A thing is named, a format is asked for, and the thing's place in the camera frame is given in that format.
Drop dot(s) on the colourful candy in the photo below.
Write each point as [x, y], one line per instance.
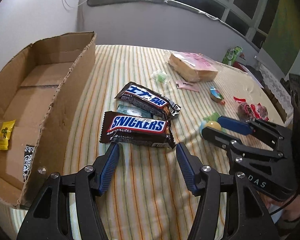
[216, 95]

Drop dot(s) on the green candy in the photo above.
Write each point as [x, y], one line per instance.
[160, 78]

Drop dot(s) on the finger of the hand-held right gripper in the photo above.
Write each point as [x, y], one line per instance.
[233, 125]
[215, 135]

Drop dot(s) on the green paper bag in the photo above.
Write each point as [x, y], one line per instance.
[231, 56]

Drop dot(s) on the yellow wrapped candy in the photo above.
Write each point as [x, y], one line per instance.
[5, 135]

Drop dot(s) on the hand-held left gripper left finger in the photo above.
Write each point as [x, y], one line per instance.
[110, 170]

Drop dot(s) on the lace-covered side table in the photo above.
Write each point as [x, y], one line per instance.
[275, 85]

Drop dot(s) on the bread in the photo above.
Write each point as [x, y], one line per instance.
[190, 67]

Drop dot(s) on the yellow egg toy candy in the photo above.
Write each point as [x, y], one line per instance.
[211, 125]

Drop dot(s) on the black white patterned packet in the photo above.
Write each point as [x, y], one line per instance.
[28, 160]

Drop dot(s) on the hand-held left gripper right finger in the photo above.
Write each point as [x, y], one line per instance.
[187, 172]

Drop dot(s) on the white framed window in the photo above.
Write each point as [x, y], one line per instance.
[245, 0]

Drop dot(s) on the cardboard box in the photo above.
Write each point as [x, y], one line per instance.
[52, 52]

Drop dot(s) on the red box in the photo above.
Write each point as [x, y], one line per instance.
[241, 67]

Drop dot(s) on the teal foil packet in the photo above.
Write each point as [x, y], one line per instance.
[125, 110]

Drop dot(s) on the striped cloth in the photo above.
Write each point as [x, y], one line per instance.
[140, 205]

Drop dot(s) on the small pink sachet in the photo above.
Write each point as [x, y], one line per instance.
[187, 85]

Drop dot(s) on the brown chocolate bar packet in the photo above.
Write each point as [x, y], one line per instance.
[137, 127]
[145, 97]

